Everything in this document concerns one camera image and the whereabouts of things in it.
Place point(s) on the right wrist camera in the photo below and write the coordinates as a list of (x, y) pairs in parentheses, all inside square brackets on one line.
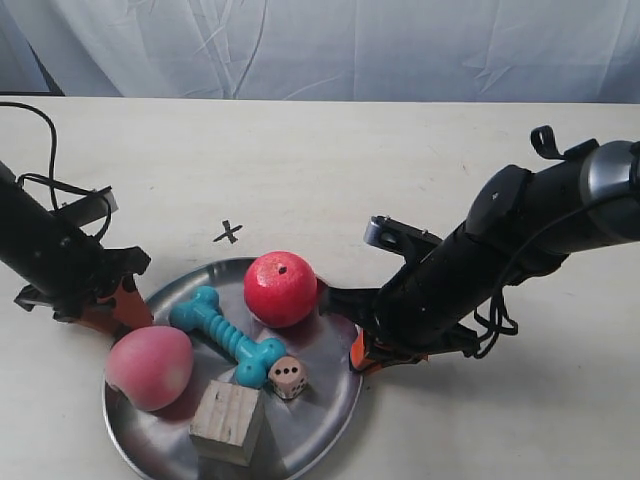
[(390, 235)]

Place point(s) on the small wooden die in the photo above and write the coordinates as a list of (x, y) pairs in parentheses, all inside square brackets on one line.
[(288, 377)]

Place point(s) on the round silver metal plate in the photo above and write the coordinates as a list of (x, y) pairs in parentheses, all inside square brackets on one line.
[(296, 433)]

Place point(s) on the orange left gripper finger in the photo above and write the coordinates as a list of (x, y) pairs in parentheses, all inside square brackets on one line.
[(107, 319), (130, 308)]

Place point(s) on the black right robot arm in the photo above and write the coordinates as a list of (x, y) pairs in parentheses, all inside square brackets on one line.
[(588, 198)]

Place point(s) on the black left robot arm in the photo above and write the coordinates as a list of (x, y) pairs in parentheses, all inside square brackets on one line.
[(20, 210)]

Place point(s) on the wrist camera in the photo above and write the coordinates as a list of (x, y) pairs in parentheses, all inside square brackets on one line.
[(98, 204), (390, 235)]

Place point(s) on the black X mark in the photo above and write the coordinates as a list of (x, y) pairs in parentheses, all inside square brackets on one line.
[(229, 232)]

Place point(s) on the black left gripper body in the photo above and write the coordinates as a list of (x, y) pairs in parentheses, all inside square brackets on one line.
[(67, 270)]

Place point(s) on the white backdrop cloth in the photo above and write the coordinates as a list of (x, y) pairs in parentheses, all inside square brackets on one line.
[(468, 51)]

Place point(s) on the wooden block cube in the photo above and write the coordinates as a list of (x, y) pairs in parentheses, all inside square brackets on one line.
[(227, 423)]

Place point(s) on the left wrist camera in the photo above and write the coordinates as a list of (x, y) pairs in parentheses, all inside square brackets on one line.
[(98, 204)]

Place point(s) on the red toy apple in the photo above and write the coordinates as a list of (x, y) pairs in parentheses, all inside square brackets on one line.
[(280, 289)]

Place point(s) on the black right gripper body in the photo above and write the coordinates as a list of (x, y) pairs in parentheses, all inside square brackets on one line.
[(449, 301)]

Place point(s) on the teal rubber bone toy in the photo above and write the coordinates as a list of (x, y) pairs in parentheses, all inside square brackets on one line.
[(254, 359)]

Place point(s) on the pink toy peach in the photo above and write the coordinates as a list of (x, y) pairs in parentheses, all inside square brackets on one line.
[(150, 366)]

